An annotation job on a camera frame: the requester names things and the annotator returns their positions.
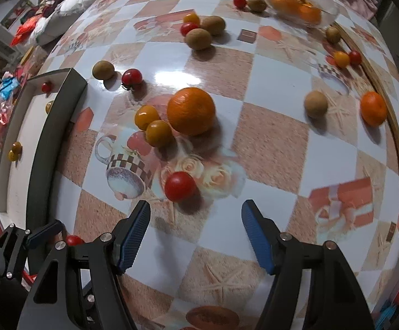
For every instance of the small red cherry tomato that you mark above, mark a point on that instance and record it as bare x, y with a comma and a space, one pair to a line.
74, 240

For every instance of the brown kiwi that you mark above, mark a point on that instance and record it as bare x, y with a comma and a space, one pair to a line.
316, 104
102, 69
198, 39
257, 3
213, 25
332, 34

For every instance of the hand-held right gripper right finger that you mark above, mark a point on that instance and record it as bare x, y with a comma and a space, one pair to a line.
257, 239

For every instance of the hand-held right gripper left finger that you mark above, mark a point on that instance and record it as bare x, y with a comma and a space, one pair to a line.
133, 239

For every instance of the clear glass bowl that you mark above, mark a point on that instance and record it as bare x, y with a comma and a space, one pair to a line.
323, 1

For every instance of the large orange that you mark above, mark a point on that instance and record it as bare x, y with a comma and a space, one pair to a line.
191, 111

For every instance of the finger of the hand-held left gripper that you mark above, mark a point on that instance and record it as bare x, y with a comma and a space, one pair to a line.
44, 233

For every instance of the white box with dark sides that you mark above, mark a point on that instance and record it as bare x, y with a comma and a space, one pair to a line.
24, 165

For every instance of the yellow cherry tomato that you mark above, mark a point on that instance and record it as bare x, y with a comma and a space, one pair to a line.
12, 155
158, 133
341, 59
49, 107
146, 117
191, 18
17, 146

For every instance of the red plastic bag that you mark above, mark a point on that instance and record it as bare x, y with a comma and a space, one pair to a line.
22, 31

